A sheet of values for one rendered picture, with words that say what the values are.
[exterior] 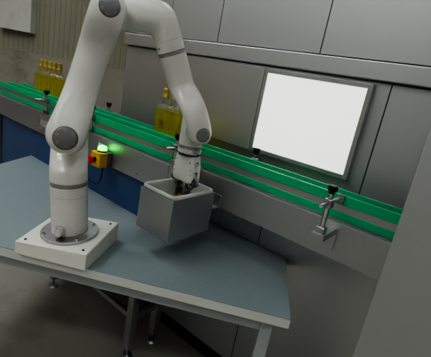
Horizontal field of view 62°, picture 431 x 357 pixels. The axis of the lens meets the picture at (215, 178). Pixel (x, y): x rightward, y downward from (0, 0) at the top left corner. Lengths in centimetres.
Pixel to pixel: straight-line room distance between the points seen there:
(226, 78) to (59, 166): 80
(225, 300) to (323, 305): 50
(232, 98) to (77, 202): 78
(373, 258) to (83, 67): 104
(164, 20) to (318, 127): 66
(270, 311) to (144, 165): 79
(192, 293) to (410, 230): 66
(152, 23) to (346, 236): 88
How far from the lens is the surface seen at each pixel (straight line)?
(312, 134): 140
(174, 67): 119
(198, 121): 115
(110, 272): 125
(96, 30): 113
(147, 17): 119
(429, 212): 96
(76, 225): 130
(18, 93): 265
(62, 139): 114
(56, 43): 533
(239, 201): 137
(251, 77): 155
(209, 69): 169
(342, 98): 137
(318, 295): 155
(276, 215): 129
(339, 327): 157
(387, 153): 135
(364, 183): 138
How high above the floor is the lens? 141
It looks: 15 degrees down
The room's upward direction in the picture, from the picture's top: 11 degrees clockwise
